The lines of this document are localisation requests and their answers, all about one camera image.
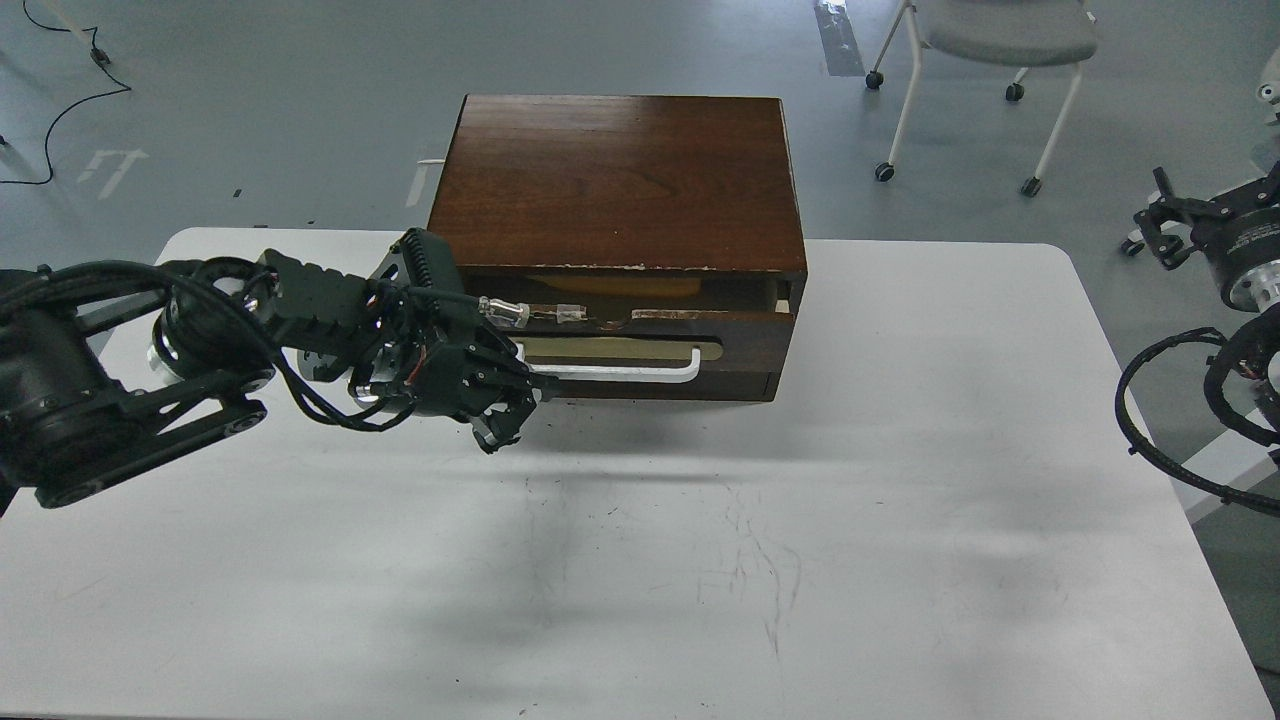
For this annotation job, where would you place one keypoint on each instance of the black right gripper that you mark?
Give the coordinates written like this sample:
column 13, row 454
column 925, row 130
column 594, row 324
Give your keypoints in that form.
column 1181, row 233

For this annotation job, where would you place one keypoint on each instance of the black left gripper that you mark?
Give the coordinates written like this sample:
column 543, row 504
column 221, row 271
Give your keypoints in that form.
column 407, row 340

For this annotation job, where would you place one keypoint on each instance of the wooden drawer with white handle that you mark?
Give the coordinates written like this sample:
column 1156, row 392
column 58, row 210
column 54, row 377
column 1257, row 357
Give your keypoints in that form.
column 664, row 354

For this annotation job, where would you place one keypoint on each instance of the yellow toy corn cob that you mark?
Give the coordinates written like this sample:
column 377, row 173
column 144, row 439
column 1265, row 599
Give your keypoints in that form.
column 619, row 286

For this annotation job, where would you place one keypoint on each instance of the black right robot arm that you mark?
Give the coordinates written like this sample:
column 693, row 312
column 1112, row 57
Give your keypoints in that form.
column 1236, row 231

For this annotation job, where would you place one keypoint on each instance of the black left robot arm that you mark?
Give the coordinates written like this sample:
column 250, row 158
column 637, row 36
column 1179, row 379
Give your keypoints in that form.
column 111, row 369

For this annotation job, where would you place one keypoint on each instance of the dark brown wooden cabinet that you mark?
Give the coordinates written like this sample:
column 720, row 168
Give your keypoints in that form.
column 639, row 186

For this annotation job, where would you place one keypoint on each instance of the grey office chair on casters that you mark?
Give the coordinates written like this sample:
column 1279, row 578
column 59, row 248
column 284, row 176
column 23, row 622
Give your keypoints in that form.
column 1023, row 34

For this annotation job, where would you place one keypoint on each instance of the white table leg frame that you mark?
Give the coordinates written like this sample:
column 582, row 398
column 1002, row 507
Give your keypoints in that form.
column 1229, row 460

